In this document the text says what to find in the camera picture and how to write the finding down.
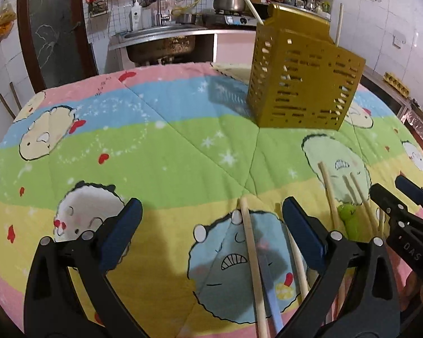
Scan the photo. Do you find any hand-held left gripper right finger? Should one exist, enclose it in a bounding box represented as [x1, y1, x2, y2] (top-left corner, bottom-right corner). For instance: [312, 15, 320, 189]
[277, 197, 400, 338]

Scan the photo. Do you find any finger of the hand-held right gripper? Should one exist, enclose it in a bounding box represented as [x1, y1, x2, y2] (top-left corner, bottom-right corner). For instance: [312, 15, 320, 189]
[369, 183, 407, 224]
[395, 175, 423, 205]

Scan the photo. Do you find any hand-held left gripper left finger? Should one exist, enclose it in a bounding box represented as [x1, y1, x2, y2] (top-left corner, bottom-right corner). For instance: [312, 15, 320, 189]
[24, 197, 150, 338]

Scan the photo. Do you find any green frog utensil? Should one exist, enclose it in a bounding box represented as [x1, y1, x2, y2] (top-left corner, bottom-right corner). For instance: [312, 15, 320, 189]
[336, 202, 362, 242]

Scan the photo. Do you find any light blue utensil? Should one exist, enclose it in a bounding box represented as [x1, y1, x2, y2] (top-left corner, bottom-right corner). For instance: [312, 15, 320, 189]
[261, 253, 284, 335]

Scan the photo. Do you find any gold perforated utensil holder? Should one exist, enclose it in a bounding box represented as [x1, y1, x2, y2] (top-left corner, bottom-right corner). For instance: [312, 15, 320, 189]
[246, 3, 366, 127]

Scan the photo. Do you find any printed cartoon blanket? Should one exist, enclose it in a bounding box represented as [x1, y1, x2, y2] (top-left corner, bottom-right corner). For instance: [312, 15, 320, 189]
[0, 61, 423, 338]

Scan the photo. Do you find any yellow egg carton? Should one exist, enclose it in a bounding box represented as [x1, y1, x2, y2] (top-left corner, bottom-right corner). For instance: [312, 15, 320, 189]
[384, 71, 411, 95]

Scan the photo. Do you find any wooden stick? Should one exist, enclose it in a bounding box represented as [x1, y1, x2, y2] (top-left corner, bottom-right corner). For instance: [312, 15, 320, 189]
[0, 93, 17, 120]

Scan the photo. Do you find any steel kitchen sink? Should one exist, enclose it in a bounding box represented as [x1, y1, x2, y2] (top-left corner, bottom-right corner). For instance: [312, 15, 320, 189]
[109, 24, 208, 66]

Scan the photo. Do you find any white soap pump bottle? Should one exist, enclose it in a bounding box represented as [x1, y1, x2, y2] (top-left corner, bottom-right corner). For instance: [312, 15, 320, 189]
[130, 0, 143, 32]

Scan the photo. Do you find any brown framed glass door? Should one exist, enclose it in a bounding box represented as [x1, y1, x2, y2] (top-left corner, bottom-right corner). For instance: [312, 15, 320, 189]
[17, 0, 99, 94]

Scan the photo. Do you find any steel faucet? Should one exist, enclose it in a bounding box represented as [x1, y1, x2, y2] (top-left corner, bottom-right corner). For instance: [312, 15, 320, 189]
[154, 0, 171, 27]

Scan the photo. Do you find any steel gas stove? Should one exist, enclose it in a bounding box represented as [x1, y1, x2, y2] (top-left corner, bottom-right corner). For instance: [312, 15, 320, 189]
[201, 9, 261, 27]

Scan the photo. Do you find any steel cooking pot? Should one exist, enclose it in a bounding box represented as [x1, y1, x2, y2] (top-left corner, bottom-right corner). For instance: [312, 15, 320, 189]
[211, 0, 247, 13]

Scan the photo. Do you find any yellow hanging bag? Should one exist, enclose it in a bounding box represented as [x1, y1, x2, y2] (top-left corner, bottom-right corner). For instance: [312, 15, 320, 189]
[0, 0, 18, 43]

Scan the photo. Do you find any wire wall basket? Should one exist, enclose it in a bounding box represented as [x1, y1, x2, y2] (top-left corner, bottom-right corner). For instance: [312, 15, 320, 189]
[88, 0, 110, 18]

